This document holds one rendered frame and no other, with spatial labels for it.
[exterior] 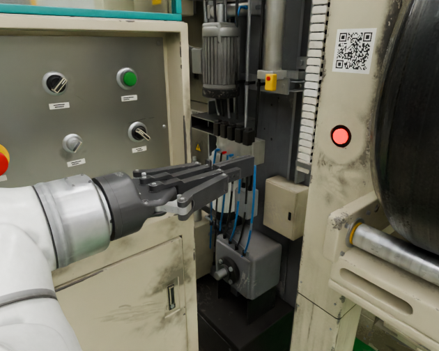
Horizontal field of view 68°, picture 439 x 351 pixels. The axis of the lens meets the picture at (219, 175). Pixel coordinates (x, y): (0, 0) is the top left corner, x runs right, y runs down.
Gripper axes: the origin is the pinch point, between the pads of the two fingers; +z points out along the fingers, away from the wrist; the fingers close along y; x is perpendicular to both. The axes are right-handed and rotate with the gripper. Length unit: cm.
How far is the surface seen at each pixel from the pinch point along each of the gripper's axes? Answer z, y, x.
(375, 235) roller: 22.1, -13.2, 13.9
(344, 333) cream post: 33, -6, 51
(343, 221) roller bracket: 18.1, -8.9, 11.5
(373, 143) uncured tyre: 13.0, -13.8, -4.8
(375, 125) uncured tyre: 12.3, -14.1, -7.5
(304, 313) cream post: 29, 3, 49
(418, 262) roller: 21.2, -20.8, 14.9
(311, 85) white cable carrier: 29.6, 8.9, -9.2
